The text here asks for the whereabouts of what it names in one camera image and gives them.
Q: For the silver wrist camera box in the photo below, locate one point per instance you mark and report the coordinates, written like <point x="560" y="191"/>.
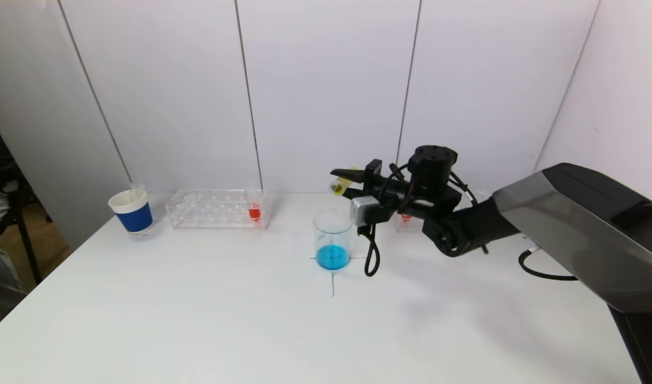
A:
<point x="364" y="209"/>

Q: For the red pigment tube white label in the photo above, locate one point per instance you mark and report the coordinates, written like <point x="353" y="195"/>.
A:
<point x="406" y="217"/>

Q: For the black chair frame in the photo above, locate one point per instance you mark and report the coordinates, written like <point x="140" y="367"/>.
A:
<point x="31" y="240"/>

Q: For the clear glass beaker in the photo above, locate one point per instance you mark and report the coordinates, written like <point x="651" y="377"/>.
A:
<point x="332" y="256"/>

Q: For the blue white paper cup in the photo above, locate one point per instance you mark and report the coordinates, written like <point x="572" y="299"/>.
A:
<point x="135" y="218"/>

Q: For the clear acrylic test tube rack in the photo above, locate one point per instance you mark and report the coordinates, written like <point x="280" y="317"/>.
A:
<point x="411" y="226"/>
<point x="214" y="213"/>

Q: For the yellow pigment test tube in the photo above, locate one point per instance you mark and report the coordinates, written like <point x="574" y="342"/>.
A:
<point x="339" y="186"/>

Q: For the red pigment test tube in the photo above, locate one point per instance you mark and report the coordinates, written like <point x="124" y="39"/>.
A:
<point x="254" y="213"/>

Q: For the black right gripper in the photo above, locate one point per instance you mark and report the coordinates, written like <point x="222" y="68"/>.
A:
<point x="373" y="172"/>

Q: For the blue pigment test tube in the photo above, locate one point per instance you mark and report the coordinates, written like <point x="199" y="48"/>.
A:
<point x="137" y="188"/>

